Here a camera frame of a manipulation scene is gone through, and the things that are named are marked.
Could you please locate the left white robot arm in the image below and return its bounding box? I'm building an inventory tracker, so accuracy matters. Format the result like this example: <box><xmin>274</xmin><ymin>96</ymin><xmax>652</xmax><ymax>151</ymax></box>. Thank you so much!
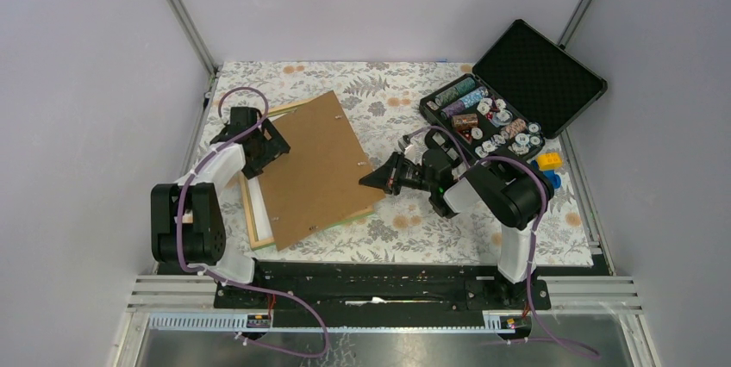
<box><xmin>151</xmin><ymin>107</ymin><xmax>290</xmax><ymax>308</ymax></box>

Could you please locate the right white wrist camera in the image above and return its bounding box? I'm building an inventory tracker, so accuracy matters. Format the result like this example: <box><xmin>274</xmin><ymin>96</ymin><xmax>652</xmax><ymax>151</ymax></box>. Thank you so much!
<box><xmin>397</xmin><ymin>134</ymin><xmax>414</xmax><ymax>153</ymax></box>

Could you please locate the blue toy block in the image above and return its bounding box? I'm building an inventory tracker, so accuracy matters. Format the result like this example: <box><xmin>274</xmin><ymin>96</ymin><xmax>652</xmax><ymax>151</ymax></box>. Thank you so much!
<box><xmin>530</xmin><ymin>160</ymin><xmax>562</xmax><ymax>190</ymax></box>

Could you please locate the yellow toy block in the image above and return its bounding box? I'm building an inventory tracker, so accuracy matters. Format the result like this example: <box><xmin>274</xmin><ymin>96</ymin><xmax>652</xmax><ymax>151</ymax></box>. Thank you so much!
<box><xmin>534</xmin><ymin>152</ymin><xmax>564</xmax><ymax>171</ymax></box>

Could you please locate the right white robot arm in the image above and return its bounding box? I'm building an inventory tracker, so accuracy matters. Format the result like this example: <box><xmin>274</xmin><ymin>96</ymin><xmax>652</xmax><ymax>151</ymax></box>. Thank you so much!
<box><xmin>359</xmin><ymin>126</ymin><xmax>554</xmax><ymax>308</ymax></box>

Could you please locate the wooden picture frame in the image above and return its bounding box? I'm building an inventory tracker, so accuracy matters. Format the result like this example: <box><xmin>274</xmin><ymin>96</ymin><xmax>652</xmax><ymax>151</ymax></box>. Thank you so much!
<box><xmin>238</xmin><ymin>98</ymin><xmax>375</xmax><ymax>252</ymax></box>

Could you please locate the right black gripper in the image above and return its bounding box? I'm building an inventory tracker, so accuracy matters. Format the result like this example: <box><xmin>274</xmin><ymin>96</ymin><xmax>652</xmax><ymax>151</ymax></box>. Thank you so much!
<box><xmin>359</xmin><ymin>151</ymin><xmax>436</xmax><ymax>196</ymax></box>

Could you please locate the sea landscape photo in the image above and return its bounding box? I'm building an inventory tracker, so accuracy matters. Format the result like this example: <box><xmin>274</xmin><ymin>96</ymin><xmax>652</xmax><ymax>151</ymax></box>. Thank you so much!
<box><xmin>241</xmin><ymin>177</ymin><xmax>274</xmax><ymax>249</ymax></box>

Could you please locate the brown backing board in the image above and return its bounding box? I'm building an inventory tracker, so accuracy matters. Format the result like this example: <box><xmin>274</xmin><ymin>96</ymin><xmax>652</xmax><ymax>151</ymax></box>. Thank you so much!
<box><xmin>258</xmin><ymin>91</ymin><xmax>385</xmax><ymax>250</ymax></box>

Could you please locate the black poker chip case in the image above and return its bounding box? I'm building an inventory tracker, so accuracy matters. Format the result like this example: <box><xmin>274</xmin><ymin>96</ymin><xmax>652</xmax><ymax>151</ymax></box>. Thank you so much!
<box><xmin>419</xmin><ymin>19</ymin><xmax>608</xmax><ymax>165</ymax></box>

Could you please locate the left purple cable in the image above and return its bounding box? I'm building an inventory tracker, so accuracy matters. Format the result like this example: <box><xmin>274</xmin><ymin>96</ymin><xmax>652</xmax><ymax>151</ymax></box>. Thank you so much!
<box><xmin>175</xmin><ymin>86</ymin><xmax>333</xmax><ymax>360</ymax></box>

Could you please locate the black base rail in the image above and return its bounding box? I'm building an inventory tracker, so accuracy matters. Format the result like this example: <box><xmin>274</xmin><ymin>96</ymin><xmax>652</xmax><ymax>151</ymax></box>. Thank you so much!
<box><xmin>214</xmin><ymin>261</ymin><xmax>552</xmax><ymax>328</ymax></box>

